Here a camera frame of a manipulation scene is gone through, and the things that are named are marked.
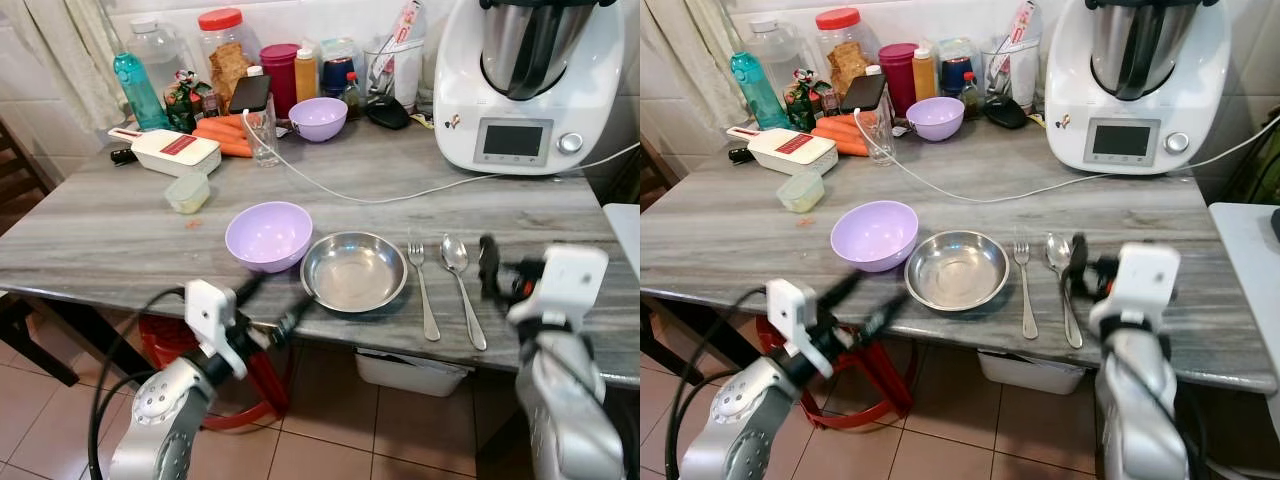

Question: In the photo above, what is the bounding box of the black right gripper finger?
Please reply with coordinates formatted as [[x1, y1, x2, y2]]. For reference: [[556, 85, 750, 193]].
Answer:
[[477, 234, 504, 303], [1067, 232, 1091, 303]]

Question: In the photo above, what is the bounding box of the silver spoon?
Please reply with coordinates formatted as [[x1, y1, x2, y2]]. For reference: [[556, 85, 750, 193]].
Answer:
[[441, 234, 489, 352], [1045, 232, 1085, 350]]

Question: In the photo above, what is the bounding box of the large purple plastic bowl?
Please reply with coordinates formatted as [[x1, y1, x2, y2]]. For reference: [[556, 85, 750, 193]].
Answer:
[[225, 201, 314, 274], [831, 200, 920, 273]]

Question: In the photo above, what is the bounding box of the silver fork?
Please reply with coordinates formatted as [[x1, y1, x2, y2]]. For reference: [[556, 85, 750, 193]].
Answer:
[[1012, 238, 1040, 341], [406, 238, 442, 343]]

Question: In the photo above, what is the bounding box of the stainless steel bowl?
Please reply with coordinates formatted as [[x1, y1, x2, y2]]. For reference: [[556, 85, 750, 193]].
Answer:
[[904, 231, 1011, 312], [300, 231, 409, 314]]

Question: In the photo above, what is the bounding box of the red plastic stool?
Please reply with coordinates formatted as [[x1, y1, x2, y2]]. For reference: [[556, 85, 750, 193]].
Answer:
[[755, 315, 914, 432], [138, 313, 294, 434]]

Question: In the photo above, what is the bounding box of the small translucent plastic container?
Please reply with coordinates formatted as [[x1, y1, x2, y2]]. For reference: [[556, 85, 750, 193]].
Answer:
[[164, 171, 212, 215], [777, 170, 826, 214]]

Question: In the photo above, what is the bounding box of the white side table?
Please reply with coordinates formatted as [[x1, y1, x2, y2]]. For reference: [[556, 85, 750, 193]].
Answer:
[[1208, 202, 1280, 443], [603, 203, 641, 283]]

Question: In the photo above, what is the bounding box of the white plastic tub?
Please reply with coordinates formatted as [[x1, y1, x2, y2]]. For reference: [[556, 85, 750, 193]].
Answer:
[[978, 350, 1087, 396], [355, 348, 472, 399]]

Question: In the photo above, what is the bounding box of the white mandoline slicer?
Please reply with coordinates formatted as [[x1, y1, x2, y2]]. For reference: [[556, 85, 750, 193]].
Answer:
[[726, 126, 840, 178], [108, 127, 223, 179]]

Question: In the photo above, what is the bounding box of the clear drinking glass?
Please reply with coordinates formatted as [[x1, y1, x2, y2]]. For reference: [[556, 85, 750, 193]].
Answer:
[[858, 104, 897, 167], [243, 104, 282, 168]]

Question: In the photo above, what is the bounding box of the dark wooden chair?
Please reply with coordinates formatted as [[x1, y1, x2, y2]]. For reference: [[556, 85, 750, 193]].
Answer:
[[640, 140, 683, 213], [0, 120, 53, 233]]

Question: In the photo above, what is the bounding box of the black rounded object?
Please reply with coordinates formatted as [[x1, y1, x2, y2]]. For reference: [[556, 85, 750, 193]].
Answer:
[[984, 95, 1030, 130], [365, 95, 412, 131]]

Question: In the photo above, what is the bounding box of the white kitchen cooking machine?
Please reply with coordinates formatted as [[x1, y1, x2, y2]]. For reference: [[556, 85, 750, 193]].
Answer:
[[1044, 0, 1234, 178], [433, 0, 627, 178]]

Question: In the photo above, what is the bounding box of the small purple plastic bowl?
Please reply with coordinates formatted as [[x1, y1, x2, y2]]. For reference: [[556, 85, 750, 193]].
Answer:
[[906, 97, 967, 142], [288, 97, 349, 143]]

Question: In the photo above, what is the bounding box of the green and red snack packet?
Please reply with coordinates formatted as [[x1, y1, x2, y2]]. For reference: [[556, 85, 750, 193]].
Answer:
[[782, 70, 834, 134], [163, 70, 217, 135]]

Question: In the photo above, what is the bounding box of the clear plastic utensil holder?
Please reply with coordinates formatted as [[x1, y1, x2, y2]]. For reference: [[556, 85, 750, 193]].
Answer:
[[982, 35, 1042, 109], [363, 35, 427, 110]]

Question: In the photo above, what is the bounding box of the black smartphone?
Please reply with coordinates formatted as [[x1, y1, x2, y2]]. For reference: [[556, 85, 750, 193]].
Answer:
[[842, 74, 888, 114], [228, 74, 273, 115]]

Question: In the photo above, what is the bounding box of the maroon plastic canister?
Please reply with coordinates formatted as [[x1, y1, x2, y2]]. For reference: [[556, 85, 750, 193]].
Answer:
[[259, 43, 302, 119], [878, 43, 920, 119]]

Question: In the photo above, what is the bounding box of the teal plastic bottle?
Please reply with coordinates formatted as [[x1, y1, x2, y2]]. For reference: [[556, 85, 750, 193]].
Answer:
[[112, 51, 170, 133], [730, 51, 788, 133]]

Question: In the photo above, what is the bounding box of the orange sauce bottle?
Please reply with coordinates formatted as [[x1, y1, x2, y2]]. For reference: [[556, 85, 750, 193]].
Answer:
[[912, 47, 939, 102], [294, 47, 320, 103]]

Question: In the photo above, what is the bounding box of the clear jar with blue contents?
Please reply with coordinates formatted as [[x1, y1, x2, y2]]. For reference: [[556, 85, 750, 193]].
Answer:
[[318, 38, 367, 101], [937, 38, 985, 99]]

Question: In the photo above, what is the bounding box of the clear jar with red lid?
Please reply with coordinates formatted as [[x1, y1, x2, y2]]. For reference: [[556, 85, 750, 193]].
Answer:
[[196, 8, 257, 109], [814, 8, 874, 101]]

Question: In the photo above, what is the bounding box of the pink and white package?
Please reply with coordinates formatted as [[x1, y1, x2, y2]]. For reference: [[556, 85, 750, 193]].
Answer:
[[992, 0, 1042, 73], [374, 0, 427, 73]]

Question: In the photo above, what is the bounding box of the clear jar with white lid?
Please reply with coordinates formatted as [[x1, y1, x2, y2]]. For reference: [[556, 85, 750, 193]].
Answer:
[[125, 17, 193, 101], [745, 17, 807, 99]]

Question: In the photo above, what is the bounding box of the beige curtain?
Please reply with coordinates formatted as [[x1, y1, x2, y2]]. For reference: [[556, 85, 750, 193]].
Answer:
[[640, 0, 748, 133], [0, 0, 133, 133]]

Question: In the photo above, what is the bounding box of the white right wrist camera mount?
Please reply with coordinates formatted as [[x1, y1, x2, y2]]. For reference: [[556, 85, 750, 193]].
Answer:
[[1089, 242, 1182, 329], [507, 244, 610, 327]]

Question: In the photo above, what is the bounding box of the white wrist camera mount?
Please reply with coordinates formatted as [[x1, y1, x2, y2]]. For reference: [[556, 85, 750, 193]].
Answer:
[[1089, 242, 1182, 329], [184, 279, 251, 373], [765, 277, 833, 367], [507, 244, 610, 327]]

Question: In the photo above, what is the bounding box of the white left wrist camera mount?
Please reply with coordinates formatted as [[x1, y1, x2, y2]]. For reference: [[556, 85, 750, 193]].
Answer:
[[765, 277, 833, 367], [184, 279, 251, 373]]

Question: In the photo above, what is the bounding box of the white charging cable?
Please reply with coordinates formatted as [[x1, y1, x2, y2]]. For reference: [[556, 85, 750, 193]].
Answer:
[[243, 110, 641, 206], [858, 110, 1280, 206]]

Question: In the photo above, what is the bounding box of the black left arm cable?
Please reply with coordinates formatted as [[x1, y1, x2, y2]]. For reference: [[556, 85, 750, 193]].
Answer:
[[87, 287, 193, 480], [664, 287, 773, 480]]

